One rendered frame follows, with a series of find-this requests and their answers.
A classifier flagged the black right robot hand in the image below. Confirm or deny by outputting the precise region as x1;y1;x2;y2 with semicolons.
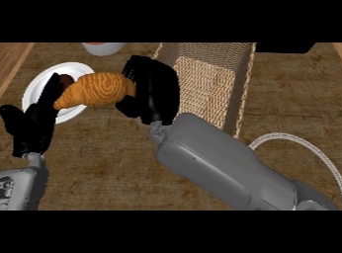
114;54;182;127

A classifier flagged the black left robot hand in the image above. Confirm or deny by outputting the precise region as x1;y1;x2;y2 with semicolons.
0;72;65;158

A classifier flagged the golden brown croissant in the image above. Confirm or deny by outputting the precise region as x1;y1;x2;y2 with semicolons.
53;71;138;111

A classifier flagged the tan wicker basket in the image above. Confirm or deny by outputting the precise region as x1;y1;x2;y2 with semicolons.
151;42;257;138

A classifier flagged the brown woven placemat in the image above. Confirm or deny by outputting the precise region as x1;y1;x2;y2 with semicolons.
0;42;342;211

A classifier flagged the brown chocolate pastry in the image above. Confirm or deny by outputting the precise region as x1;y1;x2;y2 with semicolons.
56;74;76;87

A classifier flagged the white cup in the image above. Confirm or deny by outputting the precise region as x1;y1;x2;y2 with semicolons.
80;42;127;57

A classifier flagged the white round plate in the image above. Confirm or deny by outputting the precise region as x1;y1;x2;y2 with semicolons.
21;61;96;125

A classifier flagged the white rope basket handle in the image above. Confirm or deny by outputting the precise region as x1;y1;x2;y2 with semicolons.
247;131;342;211

